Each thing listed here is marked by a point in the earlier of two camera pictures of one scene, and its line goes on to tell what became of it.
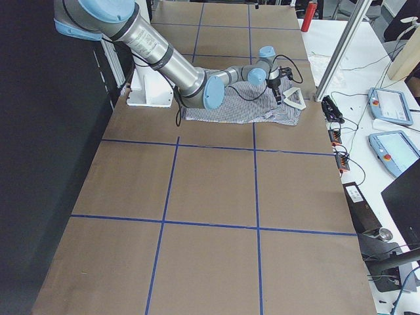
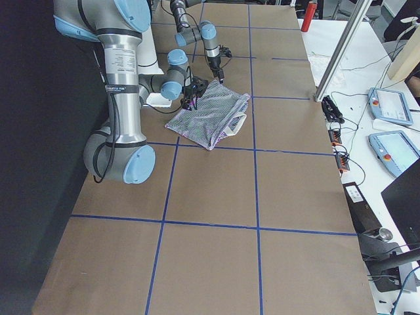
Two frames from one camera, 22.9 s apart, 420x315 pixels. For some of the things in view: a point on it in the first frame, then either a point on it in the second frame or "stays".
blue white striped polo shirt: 246,104 to 211,115
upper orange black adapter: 335,136 stays
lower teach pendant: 395,151 stays
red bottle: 312,7 stays
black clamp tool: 331,110 stays
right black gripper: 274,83 to 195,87
